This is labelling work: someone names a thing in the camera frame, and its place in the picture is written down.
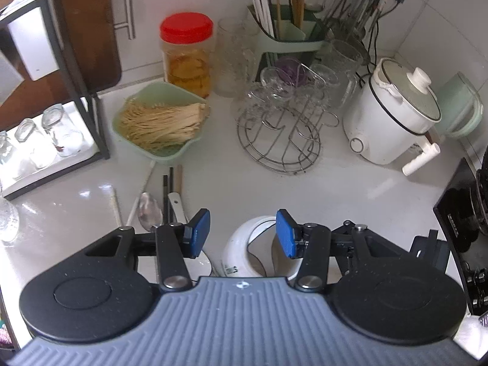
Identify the green kettle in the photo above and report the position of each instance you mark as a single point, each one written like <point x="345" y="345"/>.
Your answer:
<point x="457" y="106"/>

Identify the wooden chopstick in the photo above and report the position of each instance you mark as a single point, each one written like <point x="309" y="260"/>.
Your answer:
<point x="179" y="179"/>

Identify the tall clear glass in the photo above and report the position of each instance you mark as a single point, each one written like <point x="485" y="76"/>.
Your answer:
<point x="232" y="57"/>

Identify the white chopstick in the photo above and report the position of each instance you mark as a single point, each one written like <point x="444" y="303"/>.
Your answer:
<point x="146" y="178"/>
<point x="115" y="206"/>

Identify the wooden cabinet door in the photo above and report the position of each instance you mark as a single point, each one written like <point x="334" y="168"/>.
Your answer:
<point x="87" y="26"/>

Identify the hanging kitchen utensils set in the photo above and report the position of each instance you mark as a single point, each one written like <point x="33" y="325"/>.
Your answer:
<point x="358" y="3"/>

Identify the black induction cooktop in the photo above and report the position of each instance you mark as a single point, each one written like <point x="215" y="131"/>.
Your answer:
<point x="453" y="206"/>

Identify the white electric cooker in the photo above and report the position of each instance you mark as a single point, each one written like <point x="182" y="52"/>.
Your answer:
<point x="381" y="122"/>

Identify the textured glass mug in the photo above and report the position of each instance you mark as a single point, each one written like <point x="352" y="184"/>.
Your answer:
<point x="7" y="217"/>

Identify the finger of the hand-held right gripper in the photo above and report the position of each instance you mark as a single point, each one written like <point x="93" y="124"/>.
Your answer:
<point x="430" y="253"/>

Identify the clear glass cup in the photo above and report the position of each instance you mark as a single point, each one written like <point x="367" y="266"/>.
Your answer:
<point x="9" y="156"/>
<point x="32" y="145"/>

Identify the cluster of small glass cups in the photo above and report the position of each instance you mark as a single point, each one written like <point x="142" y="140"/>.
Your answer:
<point x="324" y="74"/>

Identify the glass pitcher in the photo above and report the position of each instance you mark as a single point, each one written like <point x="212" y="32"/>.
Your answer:
<point x="347" y="61"/>

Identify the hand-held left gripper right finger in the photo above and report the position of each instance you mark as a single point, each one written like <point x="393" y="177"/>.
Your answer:
<point x="286" y="236"/>

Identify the purple plastic cup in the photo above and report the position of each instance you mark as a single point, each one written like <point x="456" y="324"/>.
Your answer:
<point x="291" y="70"/>

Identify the glass cup with red mark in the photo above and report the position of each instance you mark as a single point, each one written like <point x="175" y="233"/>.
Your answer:
<point x="63" y="129"/>

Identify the red-lidded plastic jar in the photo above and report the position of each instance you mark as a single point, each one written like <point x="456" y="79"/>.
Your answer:
<point x="186" y="57"/>

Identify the black metal shelf rack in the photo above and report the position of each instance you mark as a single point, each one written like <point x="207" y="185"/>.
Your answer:
<point x="93" y="122"/>

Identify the bundle of dried noodles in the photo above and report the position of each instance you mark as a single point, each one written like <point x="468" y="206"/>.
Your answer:
<point x="160" y="122"/>

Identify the metal spoon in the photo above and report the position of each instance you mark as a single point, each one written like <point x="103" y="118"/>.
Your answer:
<point x="150" y="213"/>

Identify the white rectangular box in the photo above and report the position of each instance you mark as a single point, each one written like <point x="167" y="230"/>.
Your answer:
<point x="34" y="42"/>

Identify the white tray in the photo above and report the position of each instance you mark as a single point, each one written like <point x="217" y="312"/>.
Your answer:
<point x="87" y="120"/>

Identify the white ceramic mug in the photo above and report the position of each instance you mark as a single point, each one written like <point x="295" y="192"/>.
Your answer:
<point x="236" y="247"/>

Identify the green utensil holder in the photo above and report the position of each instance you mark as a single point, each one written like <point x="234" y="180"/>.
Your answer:
<point x="289" y="44"/>

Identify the bundle of upright chopsticks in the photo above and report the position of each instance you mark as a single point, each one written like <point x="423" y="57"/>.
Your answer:
<point x="267" y="7"/>

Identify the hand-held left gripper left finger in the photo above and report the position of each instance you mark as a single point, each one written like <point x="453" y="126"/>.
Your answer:
<point x="200" y="232"/>

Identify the green plastic basket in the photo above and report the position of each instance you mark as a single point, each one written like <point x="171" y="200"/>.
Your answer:
<point x="129" y="152"/>

